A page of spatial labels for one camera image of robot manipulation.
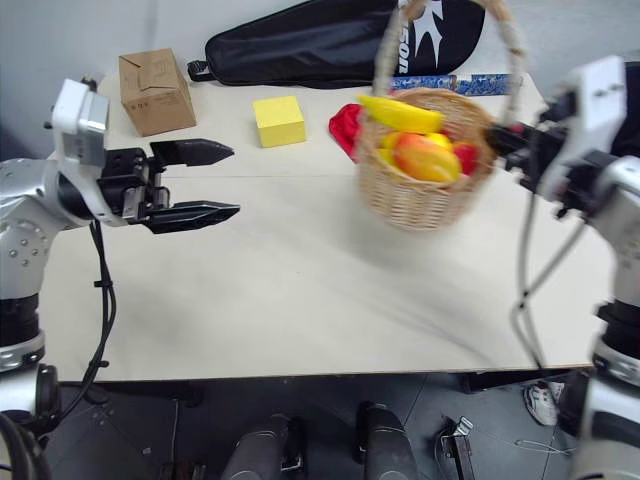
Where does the red fruit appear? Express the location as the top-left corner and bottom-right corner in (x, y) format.
(452, 142), (476, 176)

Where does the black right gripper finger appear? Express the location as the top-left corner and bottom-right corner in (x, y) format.
(498, 148), (527, 175)
(484, 123), (525, 152)

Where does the black metal floor bracket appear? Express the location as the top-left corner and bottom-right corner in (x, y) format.
(439, 415), (476, 480)

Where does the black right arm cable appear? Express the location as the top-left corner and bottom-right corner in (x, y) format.
(508, 192), (589, 371)

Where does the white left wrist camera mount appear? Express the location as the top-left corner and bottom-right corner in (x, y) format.
(47, 77), (111, 174)

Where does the yellow foam block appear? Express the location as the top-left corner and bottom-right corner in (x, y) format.
(252, 95), (307, 149)

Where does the blue patterned tube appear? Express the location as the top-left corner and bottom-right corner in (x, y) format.
(389, 73), (524, 97)

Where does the brown cardboard box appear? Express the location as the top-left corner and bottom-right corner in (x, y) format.
(118, 48), (197, 138)

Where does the white sneaker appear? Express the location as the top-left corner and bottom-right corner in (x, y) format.
(522, 380), (565, 427)

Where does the orange yellow mango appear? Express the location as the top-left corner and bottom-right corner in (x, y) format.
(393, 132), (461, 184)

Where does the red cloth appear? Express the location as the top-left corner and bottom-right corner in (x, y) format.
(328, 103), (364, 164)

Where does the dark rounded shape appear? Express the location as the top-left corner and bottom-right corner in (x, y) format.
(355, 401), (419, 480)
(219, 413), (306, 480)

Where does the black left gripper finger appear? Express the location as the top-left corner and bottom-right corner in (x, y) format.
(149, 139), (236, 169)
(148, 200), (242, 236)

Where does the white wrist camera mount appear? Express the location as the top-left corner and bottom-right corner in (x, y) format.
(47, 77), (111, 174)
(542, 54), (627, 201)

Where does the black racket bag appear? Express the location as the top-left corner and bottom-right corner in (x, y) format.
(187, 0), (489, 90)

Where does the yellow banana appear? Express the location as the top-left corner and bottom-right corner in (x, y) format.
(357, 93), (445, 135)

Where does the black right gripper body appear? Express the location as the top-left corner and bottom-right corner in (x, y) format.
(503, 95), (572, 200)

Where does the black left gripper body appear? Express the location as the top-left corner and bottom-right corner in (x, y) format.
(96, 146), (172, 230)

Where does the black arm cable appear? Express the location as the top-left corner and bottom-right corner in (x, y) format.
(29, 219), (119, 441)
(508, 192), (589, 371)

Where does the wicker basket with handle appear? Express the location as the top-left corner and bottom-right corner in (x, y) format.
(355, 0), (531, 232)

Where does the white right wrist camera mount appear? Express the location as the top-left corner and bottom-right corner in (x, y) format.
(542, 54), (627, 201)

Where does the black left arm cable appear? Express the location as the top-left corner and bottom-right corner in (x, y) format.
(29, 219), (119, 441)

